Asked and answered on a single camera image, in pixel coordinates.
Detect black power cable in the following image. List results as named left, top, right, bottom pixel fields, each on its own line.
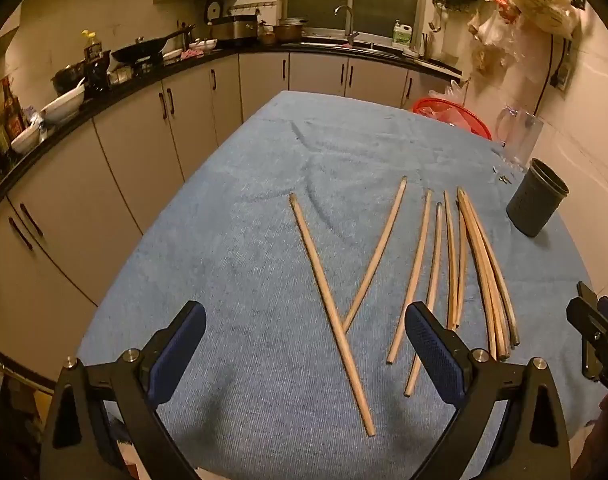
left=531, top=35, right=575, bottom=116

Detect wooden chopstick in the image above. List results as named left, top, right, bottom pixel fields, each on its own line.
left=404, top=202, right=445, bottom=398
left=342, top=176, right=409, bottom=333
left=289, top=193, right=376, bottom=437
left=386, top=189, right=433, bottom=366

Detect black kitchen countertop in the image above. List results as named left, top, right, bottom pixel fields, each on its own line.
left=0, top=35, right=465, bottom=221

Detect large white bowl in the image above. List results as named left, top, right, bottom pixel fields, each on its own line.
left=40, top=87, right=87, bottom=123

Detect cooking oil bottle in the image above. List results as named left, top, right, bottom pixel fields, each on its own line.
left=81, top=30, right=104, bottom=68

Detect blue towel table cover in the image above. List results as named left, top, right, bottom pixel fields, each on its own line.
left=76, top=90, right=602, bottom=480

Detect bundle of wooden chopsticks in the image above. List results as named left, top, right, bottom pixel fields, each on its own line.
left=443, top=186, right=521, bottom=361

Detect person's right hand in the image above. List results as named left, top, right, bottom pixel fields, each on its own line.
left=571, top=394, right=608, bottom=480

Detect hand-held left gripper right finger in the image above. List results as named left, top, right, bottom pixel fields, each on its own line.
left=405, top=301, right=572, bottom=480

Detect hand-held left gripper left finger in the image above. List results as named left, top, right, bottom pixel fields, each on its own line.
left=38, top=300, right=208, bottom=480

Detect clear glass pitcher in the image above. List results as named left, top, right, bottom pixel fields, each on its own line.
left=495, top=104, right=545, bottom=171

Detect copper cooking pot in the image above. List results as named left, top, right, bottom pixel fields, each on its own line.
left=273, top=17, right=309, bottom=43

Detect black wok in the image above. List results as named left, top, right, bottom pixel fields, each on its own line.
left=111, top=27, right=195, bottom=63

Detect small white bowl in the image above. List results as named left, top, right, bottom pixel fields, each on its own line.
left=10, top=122, right=47, bottom=155

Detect beige lower kitchen cabinets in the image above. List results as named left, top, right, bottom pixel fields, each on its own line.
left=0, top=52, right=465, bottom=391

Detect dark sauce bottles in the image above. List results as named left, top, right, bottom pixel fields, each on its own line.
left=0, top=77, right=27, bottom=136

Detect green label detergent bottle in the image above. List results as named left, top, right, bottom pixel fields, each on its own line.
left=391, top=20, right=415, bottom=51

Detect silver countertop appliance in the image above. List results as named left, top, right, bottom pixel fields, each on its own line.
left=210, top=15, right=259, bottom=42

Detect hanging plastic bags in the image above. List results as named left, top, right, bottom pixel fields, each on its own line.
left=466, top=0, right=522, bottom=83

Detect black pot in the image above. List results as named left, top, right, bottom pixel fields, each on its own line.
left=51, top=62, right=87, bottom=96

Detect metal sink faucet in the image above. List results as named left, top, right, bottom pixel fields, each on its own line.
left=334, top=4, right=359, bottom=48

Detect clear crumpled plastic bag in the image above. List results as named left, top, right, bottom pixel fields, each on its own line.
left=428, top=79, right=471, bottom=111

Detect dark grey utensil holder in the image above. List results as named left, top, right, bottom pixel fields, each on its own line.
left=506, top=157, right=570, bottom=238

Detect red plastic basket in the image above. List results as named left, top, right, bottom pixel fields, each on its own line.
left=413, top=97, right=493, bottom=142

